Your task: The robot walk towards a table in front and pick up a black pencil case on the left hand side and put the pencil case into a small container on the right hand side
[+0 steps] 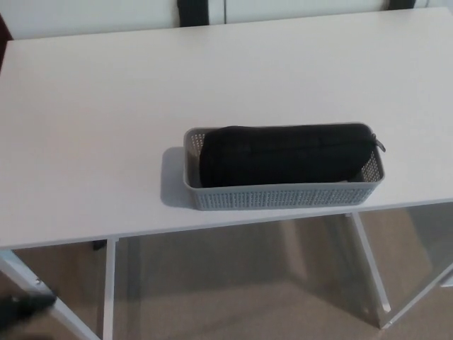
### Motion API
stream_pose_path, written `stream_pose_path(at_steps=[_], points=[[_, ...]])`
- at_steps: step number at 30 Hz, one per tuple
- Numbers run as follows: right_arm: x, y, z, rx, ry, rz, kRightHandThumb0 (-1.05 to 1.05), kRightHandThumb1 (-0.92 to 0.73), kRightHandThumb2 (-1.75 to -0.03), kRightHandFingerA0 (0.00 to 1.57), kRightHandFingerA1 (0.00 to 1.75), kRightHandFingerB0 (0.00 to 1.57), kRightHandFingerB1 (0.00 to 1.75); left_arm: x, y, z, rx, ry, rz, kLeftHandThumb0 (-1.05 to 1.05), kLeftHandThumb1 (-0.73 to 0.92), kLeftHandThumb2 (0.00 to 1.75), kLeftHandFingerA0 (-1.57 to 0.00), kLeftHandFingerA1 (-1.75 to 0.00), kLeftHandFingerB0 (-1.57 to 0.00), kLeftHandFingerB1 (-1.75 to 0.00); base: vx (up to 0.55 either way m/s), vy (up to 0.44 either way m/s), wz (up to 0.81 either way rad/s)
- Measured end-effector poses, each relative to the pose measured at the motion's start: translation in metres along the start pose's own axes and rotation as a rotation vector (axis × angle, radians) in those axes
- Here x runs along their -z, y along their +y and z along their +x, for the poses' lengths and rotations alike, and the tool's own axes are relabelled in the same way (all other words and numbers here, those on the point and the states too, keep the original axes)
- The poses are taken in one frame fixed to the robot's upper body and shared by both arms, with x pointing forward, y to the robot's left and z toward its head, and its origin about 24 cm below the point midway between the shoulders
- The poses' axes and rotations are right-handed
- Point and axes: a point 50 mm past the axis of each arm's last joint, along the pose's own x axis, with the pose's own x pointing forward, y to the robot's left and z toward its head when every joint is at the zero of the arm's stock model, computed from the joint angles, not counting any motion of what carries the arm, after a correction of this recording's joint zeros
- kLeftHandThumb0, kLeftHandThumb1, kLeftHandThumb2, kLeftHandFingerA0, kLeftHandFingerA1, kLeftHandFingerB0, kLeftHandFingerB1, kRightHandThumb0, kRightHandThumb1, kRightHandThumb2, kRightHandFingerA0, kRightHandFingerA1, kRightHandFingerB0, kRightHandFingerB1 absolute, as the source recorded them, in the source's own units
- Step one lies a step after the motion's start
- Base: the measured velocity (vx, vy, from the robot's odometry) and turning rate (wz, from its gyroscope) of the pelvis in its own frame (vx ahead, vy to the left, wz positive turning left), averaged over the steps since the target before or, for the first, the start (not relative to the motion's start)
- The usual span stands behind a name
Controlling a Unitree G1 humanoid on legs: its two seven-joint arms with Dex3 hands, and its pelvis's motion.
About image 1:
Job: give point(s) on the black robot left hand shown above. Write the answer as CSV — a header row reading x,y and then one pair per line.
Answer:
x,y
24,304

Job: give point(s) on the black fabric pencil case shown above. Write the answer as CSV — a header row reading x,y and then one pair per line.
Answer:
x,y
283,156

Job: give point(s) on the small black floor object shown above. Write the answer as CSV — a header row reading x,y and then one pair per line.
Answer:
x,y
98,246

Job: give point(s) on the dark brown panel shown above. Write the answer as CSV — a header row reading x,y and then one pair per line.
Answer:
x,y
4,35

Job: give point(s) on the grey perforated plastic basket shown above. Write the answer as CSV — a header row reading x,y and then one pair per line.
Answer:
x,y
283,198

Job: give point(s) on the white cabinet row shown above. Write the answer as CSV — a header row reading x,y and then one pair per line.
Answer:
x,y
106,17

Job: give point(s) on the black vertical strip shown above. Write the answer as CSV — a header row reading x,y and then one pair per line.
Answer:
x,y
193,12
402,4

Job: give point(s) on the white metal table leg frame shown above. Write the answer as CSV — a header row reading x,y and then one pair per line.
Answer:
x,y
368,248
109,283

